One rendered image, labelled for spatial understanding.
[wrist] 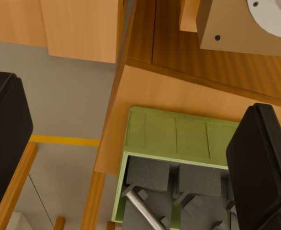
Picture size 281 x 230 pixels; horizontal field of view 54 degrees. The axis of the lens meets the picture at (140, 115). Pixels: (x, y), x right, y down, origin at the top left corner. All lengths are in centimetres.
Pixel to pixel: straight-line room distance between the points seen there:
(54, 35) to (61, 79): 129
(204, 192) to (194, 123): 23
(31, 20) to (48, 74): 127
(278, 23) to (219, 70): 39
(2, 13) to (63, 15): 13
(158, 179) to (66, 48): 50
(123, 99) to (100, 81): 101
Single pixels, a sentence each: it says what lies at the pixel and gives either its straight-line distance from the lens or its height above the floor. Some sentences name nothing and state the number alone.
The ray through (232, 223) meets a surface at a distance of 100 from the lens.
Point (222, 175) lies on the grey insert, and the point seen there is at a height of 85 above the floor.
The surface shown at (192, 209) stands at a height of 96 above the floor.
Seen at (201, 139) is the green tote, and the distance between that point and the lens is 77.
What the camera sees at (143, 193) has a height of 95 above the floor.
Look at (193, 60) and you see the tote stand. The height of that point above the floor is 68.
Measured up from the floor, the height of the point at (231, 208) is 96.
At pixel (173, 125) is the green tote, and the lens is 77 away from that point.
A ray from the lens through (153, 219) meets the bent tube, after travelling 88.
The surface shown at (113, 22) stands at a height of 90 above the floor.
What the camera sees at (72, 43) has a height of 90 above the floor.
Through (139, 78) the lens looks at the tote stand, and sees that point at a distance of 74.
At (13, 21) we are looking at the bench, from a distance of 62.
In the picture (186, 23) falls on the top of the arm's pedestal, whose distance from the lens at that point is 58.
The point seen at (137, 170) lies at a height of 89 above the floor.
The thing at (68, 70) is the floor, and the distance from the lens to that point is 179.
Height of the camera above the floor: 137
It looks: 45 degrees down
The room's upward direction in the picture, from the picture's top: 174 degrees counter-clockwise
